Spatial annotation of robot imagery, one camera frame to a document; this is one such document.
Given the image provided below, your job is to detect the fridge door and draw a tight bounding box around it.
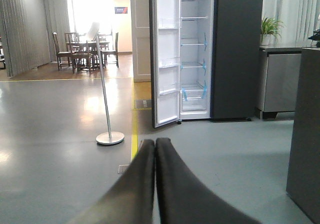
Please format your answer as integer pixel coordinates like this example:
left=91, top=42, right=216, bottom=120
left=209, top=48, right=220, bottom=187
left=149, top=0, right=181, bottom=128

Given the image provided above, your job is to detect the clear door bin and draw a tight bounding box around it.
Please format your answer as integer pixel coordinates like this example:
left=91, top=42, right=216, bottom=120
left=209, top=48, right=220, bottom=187
left=157, top=17, right=181, bottom=29
left=158, top=57, right=181, bottom=69
left=159, top=83, right=180, bottom=96

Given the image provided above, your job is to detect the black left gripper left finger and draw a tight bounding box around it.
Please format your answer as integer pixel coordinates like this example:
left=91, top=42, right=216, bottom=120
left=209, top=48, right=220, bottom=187
left=69, top=139, right=155, bottom=224

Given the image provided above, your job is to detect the stainless steel cabinet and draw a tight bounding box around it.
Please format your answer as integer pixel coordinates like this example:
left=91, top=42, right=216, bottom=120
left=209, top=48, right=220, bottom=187
left=255, top=41, right=311, bottom=120

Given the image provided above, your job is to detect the clear lower door bin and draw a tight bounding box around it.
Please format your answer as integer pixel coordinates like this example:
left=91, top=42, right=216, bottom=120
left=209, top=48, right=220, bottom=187
left=159, top=83, right=180, bottom=96

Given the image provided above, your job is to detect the silver floor lamp stand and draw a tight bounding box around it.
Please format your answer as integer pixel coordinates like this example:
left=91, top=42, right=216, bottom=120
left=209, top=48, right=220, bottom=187
left=84, top=21, right=125, bottom=146

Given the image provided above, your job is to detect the dark grey side-by-side fridge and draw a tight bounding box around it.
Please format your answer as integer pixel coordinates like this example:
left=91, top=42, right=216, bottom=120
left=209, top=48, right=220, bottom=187
left=180, top=0, right=263, bottom=120

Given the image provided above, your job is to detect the dark wooden chair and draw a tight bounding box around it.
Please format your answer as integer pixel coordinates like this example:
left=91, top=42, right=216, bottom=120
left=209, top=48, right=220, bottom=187
left=52, top=32, right=72, bottom=71
left=70, top=41, right=93, bottom=74
left=102, top=32, right=119, bottom=68

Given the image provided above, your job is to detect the grey speckled kitchen counter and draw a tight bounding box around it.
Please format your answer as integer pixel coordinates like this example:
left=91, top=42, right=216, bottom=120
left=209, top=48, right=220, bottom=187
left=286, top=48, right=320, bottom=224

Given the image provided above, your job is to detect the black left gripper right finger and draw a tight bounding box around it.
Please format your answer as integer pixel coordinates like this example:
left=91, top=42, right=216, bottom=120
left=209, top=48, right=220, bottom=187
left=155, top=137, right=258, bottom=224

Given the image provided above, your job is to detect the clear upper door bin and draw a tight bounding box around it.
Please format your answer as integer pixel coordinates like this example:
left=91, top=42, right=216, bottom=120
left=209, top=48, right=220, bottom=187
left=157, top=17, right=181, bottom=29

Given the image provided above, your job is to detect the wooden dining table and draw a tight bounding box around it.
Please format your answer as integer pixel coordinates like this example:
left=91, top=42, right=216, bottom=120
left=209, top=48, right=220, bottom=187
left=66, top=41, right=111, bottom=71

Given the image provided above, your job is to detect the potted green plant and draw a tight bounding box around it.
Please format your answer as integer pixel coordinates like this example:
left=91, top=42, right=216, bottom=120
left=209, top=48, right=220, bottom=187
left=260, top=17, right=284, bottom=46

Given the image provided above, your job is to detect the clear middle door bin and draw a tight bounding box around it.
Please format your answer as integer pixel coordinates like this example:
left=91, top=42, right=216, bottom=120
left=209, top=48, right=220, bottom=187
left=158, top=57, right=181, bottom=69

